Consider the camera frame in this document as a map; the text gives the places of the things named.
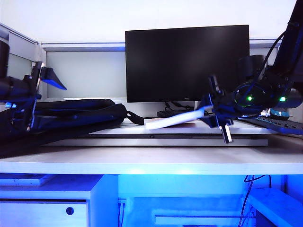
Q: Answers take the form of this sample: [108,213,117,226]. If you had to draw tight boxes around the dark navy backpack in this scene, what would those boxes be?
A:
[0,98,145,159]

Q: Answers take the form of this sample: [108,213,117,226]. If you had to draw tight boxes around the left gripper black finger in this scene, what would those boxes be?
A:
[40,67,68,91]

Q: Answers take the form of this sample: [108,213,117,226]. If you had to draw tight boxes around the white slanted shelf board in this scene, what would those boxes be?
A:
[246,187,303,227]

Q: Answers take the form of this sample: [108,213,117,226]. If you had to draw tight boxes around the black computer monitor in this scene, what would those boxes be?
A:
[125,25,250,103]

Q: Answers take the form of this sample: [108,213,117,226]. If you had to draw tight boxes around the low white shelf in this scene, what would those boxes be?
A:
[154,214,256,227]

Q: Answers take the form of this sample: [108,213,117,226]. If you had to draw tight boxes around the white desk riser board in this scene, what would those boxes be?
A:
[43,117,279,147]

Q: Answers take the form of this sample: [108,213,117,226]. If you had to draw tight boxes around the blue and black mouse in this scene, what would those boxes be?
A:
[269,107,290,119]

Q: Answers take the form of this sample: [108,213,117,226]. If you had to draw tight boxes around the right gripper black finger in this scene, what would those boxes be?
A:
[200,114,219,129]
[198,93,215,112]

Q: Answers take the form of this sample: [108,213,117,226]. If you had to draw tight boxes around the black computer keyboard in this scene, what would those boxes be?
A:
[238,113,303,136]

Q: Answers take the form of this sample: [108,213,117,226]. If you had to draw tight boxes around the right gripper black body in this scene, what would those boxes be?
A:
[208,75,239,144]

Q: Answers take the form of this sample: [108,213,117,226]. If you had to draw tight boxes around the dark cables under desk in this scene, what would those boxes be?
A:
[237,175,272,227]

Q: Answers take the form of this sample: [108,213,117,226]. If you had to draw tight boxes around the white book with pink cover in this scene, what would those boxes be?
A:
[144,105,214,131]

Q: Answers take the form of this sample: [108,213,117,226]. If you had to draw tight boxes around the white drawer cabinet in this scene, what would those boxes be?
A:
[0,174,119,227]

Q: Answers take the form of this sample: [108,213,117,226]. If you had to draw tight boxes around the wide grey cubicle partition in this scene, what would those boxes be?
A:
[39,38,285,104]

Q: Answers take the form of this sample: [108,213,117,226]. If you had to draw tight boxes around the black monitor cable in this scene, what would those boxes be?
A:
[164,101,197,114]

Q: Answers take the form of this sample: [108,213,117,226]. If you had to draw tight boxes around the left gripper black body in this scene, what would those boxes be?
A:
[22,61,44,132]

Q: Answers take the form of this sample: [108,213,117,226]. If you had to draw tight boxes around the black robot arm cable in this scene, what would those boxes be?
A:
[234,29,291,117]

